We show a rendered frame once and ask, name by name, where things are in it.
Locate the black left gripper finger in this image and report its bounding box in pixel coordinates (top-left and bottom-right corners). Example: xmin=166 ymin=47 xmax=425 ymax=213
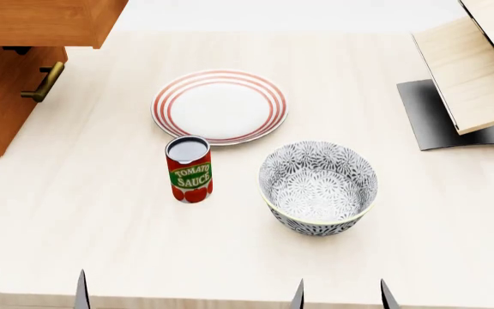
xmin=74 ymin=269 xmax=92 ymax=309

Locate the brass drawer handle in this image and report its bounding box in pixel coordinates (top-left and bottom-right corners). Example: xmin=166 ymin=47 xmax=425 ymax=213
xmin=20 ymin=61 xmax=66 ymax=103

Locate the light wooden two-tier rack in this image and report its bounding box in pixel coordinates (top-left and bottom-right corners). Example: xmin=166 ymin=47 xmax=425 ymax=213
xmin=396 ymin=0 xmax=494 ymax=152

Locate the tomato sauce can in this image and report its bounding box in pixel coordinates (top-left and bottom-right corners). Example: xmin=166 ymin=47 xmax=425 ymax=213
xmin=165 ymin=135 xmax=214 ymax=204

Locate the white plate with red rings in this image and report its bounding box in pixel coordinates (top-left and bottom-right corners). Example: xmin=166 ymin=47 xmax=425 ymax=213
xmin=150 ymin=69 xmax=289 ymax=147

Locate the black and white patterned bowl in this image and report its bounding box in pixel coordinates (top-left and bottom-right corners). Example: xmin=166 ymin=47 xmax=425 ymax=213
xmin=257 ymin=139 xmax=379 ymax=237

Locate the open wooden cabinet drawer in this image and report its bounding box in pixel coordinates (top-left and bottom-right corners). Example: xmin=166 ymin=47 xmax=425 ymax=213
xmin=0 ymin=0 xmax=130 ymax=50

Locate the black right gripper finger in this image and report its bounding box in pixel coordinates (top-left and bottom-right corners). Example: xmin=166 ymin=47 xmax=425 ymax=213
xmin=290 ymin=278 xmax=305 ymax=309
xmin=380 ymin=278 xmax=400 ymax=309

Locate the black drawer handle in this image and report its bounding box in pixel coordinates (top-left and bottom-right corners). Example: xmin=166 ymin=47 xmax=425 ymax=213
xmin=2 ymin=46 xmax=33 ymax=57

